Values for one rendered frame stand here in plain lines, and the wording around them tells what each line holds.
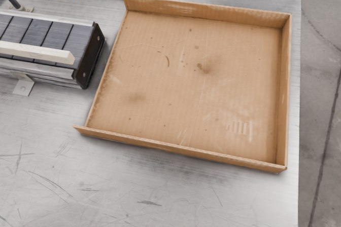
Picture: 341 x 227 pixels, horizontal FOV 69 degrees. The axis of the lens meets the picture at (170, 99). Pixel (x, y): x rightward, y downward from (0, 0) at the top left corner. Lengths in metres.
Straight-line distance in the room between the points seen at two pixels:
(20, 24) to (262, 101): 0.43
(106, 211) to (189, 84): 0.23
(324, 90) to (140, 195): 1.26
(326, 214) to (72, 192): 1.12
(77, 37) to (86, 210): 0.27
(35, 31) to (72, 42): 0.07
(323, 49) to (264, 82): 1.22
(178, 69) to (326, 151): 1.07
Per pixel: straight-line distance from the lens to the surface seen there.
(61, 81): 0.47
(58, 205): 0.42
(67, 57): 0.39
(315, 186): 1.34
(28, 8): 0.61
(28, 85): 0.50
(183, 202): 0.38
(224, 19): 0.49
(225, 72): 0.43
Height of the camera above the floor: 1.21
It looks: 66 degrees down
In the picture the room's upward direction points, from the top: 9 degrees counter-clockwise
